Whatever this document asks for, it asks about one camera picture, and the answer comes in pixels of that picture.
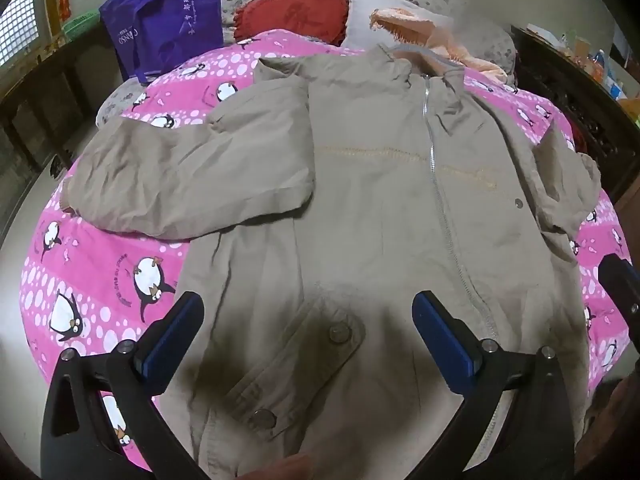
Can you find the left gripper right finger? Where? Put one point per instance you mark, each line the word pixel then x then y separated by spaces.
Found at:
pixel 537 438

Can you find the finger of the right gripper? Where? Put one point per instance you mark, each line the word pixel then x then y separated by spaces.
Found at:
pixel 620 280

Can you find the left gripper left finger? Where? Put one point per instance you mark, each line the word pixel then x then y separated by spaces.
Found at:
pixel 100 420

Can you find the beige zip jacket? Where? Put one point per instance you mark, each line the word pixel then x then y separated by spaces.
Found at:
pixel 350 219

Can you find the person's right hand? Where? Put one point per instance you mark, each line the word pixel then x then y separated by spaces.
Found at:
pixel 610 448

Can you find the dark wooden cabinet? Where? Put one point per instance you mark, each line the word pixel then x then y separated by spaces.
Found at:
pixel 604 130

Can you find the orange fringed cloth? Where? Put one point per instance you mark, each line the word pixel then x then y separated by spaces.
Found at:
pixel 408 28

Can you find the white pillow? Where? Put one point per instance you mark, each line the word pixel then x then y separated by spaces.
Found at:
pixel 359 35

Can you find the red cushion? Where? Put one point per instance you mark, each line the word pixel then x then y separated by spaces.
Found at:
pixel 321 19

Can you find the green plastic basket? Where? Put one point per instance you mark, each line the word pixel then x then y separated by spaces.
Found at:
pixel 80 25

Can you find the window with grille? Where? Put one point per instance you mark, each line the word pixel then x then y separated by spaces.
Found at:
pixel 23 27

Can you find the purple shopping bag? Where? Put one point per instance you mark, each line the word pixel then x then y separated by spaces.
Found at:
pixel 152 37

